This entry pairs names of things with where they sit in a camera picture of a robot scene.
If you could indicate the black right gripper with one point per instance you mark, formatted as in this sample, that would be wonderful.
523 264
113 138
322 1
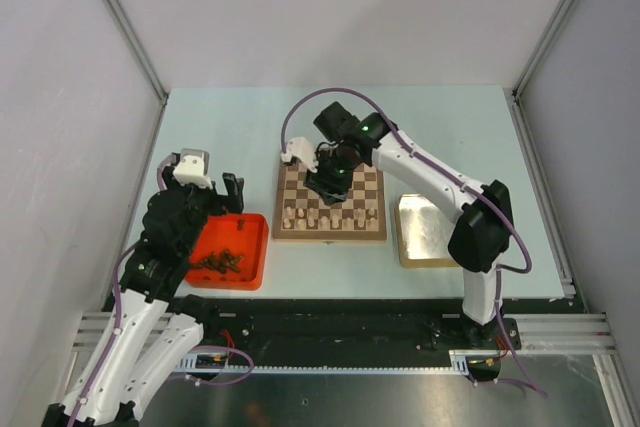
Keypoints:
330 190

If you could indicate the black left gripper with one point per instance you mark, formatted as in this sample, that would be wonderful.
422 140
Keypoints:
222 203

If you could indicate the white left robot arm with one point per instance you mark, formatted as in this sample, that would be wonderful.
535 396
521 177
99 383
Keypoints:
148 331

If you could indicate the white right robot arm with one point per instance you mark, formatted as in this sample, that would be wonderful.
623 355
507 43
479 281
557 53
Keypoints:
478 211

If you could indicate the wooden chess board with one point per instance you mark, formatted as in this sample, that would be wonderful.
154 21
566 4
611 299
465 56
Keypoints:
367 192

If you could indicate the pile of dark chess pieces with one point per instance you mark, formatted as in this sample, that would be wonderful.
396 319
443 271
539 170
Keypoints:
217 263

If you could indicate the orange plastic tray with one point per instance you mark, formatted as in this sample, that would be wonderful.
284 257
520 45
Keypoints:
219 233

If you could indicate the gold metal tin tray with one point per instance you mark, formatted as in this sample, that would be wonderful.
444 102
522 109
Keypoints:
423 233

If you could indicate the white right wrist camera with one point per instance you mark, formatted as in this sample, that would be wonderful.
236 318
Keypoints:
300 150

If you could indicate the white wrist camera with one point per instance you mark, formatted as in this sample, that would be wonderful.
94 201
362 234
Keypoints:
300 150
192 168

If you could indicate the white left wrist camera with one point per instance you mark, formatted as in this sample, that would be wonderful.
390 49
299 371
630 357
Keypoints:
192 168

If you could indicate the grey slotted cable duct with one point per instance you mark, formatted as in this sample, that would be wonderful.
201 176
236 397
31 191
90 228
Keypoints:
458 365

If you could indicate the left aluminium frame post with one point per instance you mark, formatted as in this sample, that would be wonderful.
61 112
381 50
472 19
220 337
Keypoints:
123 24

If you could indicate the aluminium frame post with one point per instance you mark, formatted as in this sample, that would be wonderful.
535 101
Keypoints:
552 31
123 24

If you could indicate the right aluminium frame post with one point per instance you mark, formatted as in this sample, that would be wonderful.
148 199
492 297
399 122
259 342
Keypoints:
552 31

